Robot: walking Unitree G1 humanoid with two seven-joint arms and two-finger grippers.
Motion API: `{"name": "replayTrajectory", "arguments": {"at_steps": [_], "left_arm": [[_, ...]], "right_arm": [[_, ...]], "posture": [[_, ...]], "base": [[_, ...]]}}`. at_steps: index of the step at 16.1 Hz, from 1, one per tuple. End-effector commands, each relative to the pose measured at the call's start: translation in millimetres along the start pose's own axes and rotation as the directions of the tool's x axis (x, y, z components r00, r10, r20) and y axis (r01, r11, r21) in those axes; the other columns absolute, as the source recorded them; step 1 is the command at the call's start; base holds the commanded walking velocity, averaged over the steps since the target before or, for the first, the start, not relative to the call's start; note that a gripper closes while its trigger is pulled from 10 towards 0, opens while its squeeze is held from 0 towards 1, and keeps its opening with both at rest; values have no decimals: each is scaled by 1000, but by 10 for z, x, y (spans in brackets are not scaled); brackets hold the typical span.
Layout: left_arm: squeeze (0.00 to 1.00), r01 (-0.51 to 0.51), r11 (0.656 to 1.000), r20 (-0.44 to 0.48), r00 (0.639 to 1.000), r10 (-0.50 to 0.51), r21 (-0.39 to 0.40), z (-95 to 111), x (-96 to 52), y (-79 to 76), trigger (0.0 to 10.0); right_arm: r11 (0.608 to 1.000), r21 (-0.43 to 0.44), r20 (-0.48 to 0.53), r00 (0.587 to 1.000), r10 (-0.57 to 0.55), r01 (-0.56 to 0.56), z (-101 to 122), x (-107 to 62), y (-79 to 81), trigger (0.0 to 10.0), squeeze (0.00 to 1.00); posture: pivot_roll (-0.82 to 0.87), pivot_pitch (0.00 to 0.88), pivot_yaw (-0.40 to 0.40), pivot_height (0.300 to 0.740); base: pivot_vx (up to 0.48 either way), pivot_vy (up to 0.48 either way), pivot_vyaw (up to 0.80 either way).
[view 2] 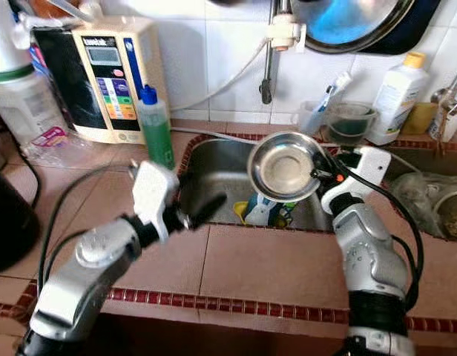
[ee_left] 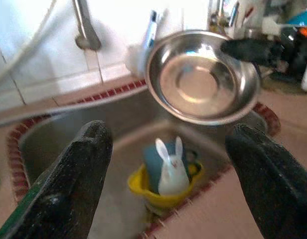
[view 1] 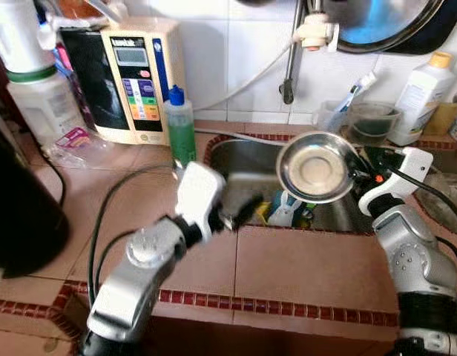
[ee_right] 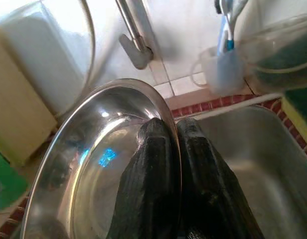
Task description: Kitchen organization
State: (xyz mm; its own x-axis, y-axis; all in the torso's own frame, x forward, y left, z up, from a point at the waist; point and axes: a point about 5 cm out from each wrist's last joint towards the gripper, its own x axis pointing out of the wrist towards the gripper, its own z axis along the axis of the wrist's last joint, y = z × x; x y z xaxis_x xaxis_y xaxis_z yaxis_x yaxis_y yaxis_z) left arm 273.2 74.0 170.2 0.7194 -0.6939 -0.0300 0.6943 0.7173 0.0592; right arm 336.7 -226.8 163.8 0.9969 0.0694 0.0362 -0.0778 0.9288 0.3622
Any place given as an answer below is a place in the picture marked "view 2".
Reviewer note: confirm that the hanging steel wok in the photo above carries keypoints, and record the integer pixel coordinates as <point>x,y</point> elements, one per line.
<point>351,18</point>

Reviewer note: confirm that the green dish soap bottle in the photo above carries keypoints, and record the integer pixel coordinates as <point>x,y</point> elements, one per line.
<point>156,130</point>

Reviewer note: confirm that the stainless steel double sink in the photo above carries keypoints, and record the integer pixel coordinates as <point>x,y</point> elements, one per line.
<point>214,170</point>

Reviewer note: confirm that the shallow steel dish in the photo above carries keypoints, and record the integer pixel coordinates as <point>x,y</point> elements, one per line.
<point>285,167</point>

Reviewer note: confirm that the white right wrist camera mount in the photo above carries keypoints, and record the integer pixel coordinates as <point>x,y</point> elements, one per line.
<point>366,174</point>

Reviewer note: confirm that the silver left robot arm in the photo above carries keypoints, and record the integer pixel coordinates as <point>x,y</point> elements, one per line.
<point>80,289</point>

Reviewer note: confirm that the white detergent bottle yellow cap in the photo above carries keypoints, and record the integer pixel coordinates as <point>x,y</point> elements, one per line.
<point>395,100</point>

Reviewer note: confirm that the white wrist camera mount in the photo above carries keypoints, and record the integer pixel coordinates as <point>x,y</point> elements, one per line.
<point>366,174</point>
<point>156,196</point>

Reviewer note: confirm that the white tap diverter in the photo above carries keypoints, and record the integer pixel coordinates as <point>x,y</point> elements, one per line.
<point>285,33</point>

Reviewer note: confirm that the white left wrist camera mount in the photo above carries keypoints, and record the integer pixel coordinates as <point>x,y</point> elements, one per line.
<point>156,196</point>

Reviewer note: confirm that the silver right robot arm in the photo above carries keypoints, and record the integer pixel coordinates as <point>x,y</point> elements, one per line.
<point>369,259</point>

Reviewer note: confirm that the chrome wall tap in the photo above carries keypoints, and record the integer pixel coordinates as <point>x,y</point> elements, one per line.
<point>269,74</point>

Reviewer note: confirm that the clear plastic toothbrush cup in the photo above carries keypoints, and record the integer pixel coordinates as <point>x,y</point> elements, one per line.
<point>308,119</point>

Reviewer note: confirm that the blue-grey plastic cup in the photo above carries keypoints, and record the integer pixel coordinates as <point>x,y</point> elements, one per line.
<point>284,215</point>

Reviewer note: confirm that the clear plastic bag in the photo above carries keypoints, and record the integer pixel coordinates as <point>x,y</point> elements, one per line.
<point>418,196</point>

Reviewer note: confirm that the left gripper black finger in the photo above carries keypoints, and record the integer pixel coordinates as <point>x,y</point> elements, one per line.
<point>210,209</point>

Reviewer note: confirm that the beige water ionizer appliance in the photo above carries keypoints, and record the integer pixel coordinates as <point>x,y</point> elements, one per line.
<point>110,81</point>

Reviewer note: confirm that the clear packet pink label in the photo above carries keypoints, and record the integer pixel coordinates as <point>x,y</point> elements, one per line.
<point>58,139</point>

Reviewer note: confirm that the steel pot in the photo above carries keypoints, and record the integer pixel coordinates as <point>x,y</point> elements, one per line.
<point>452,215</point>

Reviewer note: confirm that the clear plastic bucket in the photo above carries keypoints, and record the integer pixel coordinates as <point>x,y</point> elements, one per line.
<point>351,124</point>

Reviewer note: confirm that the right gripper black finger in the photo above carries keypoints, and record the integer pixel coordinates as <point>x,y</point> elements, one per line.
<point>337,155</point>
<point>320,178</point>

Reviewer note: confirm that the black kettle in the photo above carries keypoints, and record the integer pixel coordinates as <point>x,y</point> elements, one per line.
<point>10,222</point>

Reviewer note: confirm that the plain yellow sponge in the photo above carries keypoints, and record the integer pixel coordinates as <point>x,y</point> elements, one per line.
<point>420,119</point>

